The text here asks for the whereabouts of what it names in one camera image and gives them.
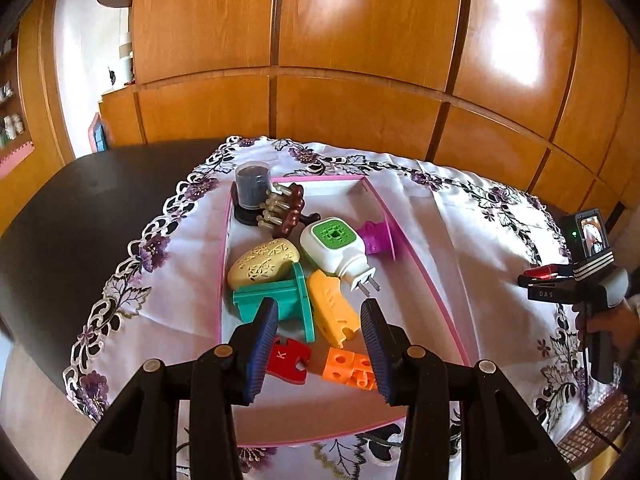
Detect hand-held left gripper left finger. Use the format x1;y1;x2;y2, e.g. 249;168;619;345
62;296;281;480

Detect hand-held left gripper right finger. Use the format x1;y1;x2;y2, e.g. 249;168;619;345
360;298;576;480

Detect red puzzle-shaped piece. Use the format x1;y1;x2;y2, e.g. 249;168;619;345
265;337;311;386

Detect orange cube blocks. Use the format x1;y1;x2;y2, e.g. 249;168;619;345
320;347;378;393

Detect green plastic spool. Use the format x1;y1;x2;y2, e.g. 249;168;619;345
231;262;318;343

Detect orange plastic clip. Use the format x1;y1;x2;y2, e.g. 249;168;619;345
306;269;361;350

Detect pink-rimmed white tray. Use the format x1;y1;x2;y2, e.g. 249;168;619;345
215;174;473;448

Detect cream perforated case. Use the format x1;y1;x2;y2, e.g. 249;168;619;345
227;239;302;291

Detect purple plastic spool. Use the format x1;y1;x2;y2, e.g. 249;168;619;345
357;220;398;261

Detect white green plug-in device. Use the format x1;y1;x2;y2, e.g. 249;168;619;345
299;215;381;298

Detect brown knobbed massager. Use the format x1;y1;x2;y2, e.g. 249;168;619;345
256;182;321;238

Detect grey translucent cup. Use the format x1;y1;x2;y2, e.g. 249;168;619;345
234;161;273;226

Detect person's right hand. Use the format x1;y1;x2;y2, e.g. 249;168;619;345
586;305;640;361

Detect white embroidered floral tablecloth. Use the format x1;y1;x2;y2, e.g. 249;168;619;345
62;135;623;480

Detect woven wicker seat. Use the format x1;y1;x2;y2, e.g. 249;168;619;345
557;392;633;466

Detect pink blue framed panel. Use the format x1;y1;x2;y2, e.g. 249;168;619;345
89;112;109;154

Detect pink scalloped foam mat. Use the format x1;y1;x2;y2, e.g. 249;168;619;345
0;142;37;179

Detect wooden panelled wardrobe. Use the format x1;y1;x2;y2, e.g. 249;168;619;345
97;0;640;221

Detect group of small bottles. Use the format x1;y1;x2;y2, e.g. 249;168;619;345
0;35;26;142

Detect wooden glass-door cabinet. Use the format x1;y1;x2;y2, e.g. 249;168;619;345
0;0;76;226

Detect black cable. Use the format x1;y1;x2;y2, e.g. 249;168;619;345
575;305;624;454

